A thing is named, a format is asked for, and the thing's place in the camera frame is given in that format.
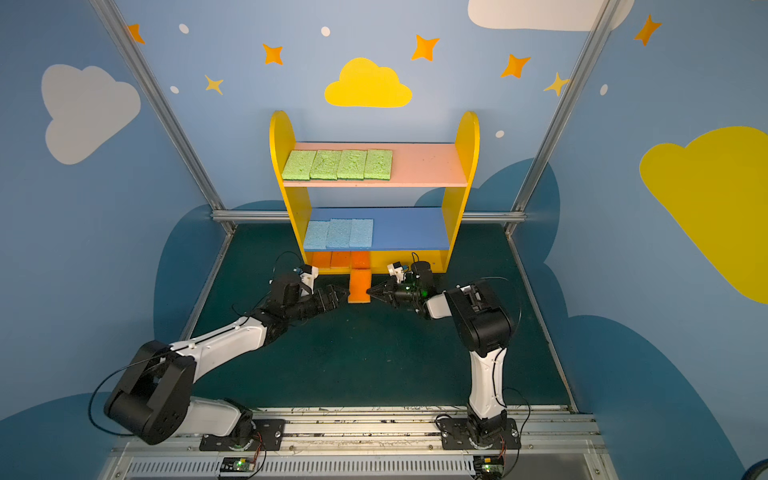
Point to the aluminium rail base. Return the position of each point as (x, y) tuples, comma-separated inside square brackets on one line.
[(379, 443)]

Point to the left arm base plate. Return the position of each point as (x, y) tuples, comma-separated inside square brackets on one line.
[(247, 436)]

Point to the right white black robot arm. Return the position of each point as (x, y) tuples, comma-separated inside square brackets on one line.
[(485, 329)]

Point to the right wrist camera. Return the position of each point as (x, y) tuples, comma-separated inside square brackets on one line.
[(397, 271)]

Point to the orange sponge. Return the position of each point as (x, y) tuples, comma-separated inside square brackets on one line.
[(359, 284), (360, 260), (321, 260), (340, 260)]

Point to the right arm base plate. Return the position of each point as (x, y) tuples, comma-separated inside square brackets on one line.
[(471, 434)]

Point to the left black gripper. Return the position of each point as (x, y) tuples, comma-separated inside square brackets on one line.
[(324, 297)]

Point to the controller board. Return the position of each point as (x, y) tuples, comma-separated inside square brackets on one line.
[(237, 467), (488, 467)]

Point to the blue sponge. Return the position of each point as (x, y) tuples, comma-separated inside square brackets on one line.
[(339, 234), (361, 233), (316, 235)]

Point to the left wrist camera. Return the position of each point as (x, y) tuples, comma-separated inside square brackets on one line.
[(307, 275)]

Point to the left controller board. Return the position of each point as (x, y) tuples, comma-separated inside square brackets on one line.
[(237, 467)]

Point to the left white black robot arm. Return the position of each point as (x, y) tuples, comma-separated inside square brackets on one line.
[(153, 399)]

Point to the yellow shelf pink blue boards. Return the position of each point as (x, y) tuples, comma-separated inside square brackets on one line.
[(401, 233)]

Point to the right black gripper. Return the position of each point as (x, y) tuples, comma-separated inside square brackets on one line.
[(393, 293)]

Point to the right controller board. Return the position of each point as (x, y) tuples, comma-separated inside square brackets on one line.
[(488, 467)]

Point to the green sponge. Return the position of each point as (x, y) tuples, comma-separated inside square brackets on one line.
[(379, 164), (352, 165), (325, 165), (299, 165)]

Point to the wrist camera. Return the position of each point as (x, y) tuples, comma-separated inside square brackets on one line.
[(307, 275), (397, 271)]

